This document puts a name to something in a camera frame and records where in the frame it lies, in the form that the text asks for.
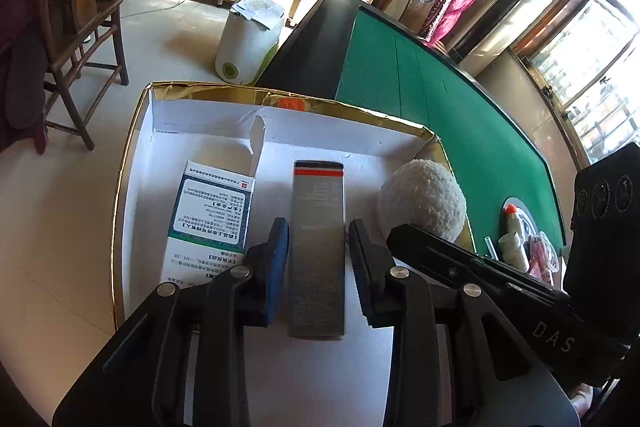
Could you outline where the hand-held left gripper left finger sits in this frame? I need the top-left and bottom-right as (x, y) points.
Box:
(52, 217), (291, 427)

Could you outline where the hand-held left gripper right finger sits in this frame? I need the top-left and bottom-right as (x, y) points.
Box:
(347, 219), (581, 427)

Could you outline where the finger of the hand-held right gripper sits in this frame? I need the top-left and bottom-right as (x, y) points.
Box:
(387, 223), (512, 304)

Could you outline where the long grey carton box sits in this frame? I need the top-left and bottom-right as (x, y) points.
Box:
(287, 160), (347, 340)

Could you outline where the white fluffy ball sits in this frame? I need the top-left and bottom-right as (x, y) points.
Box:
(377, 159), (468, 243)

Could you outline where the large red foil packet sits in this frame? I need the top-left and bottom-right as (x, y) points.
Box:
(525, 232), (558, 283)

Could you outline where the gold-edged white cardboard tray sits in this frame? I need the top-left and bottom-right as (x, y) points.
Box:
(111, 81), (477, 427)

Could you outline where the white plastic bottle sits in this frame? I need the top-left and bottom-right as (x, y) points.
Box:
(497, 231), (531, 273)

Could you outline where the blue white medicine box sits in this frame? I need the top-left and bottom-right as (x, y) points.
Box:
(160, 114), (266, 288)

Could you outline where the glue bottle with orange cap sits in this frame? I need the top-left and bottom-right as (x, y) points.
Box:
(504, 203), (526, 238)

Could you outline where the large window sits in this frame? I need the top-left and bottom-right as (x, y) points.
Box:
(515, 0), (640, 168)

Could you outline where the white green round appliance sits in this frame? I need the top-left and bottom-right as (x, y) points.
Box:
(214, 0), (287, 84)

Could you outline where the white floor air conditioner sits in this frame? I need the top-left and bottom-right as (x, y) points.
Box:
(450, 0), (573, 75)

